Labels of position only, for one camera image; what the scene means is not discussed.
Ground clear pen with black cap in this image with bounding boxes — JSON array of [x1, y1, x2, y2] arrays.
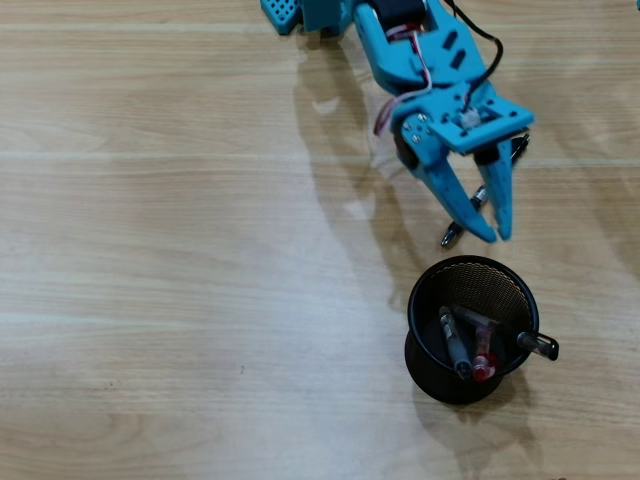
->
[[452, 304, 560, 362]]

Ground grey grip clear pen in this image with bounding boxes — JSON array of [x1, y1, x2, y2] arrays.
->
[[438, 305, 474, 381]]

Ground red white servo wires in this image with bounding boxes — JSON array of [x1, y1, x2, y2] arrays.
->
[[373, 24, 434, 136]]

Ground black retractable pen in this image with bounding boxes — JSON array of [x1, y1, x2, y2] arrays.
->
[[440, 132, 531, 248]]

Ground black camera cable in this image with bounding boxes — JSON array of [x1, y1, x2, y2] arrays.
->
[[442, 0, 504, 121]]

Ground blue perforated robot base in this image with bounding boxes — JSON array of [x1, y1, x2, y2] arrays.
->
[[259, 0, 302, 36]]

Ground red clear pen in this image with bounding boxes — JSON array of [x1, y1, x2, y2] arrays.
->
[[472, 322, 500, 384]]

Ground black mesh pen holder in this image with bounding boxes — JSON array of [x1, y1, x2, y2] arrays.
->
[[403, 254, 540, 405]]

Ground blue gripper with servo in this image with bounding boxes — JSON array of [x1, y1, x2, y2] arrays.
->
[[390, 82, 516, 245]]

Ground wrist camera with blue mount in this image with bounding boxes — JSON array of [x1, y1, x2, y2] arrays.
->
[[429, 94, 536, 167]]

